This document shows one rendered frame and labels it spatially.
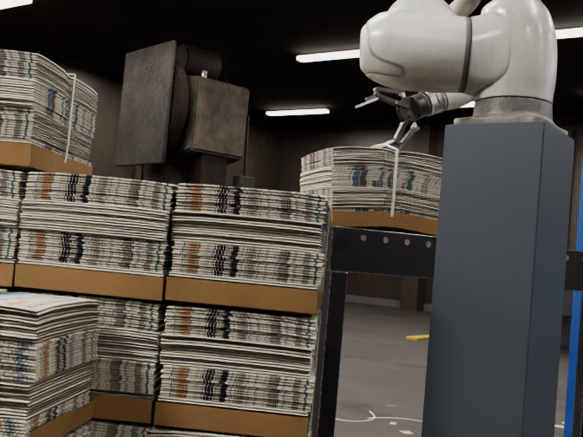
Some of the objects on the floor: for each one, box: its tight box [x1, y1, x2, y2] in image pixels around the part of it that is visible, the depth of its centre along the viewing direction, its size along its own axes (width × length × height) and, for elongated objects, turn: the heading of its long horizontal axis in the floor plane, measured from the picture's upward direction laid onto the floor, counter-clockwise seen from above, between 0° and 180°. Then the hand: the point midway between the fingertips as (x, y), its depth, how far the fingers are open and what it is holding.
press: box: [115, 40, 255, 188], centre depth 834 cm, size 151×137×294 cm
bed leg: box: [311, 271, 348, 437], centre depth 208 cm, size 6×6×68 cm
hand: (368, 126), depth 235 cm, fingers open, 13 cm apart
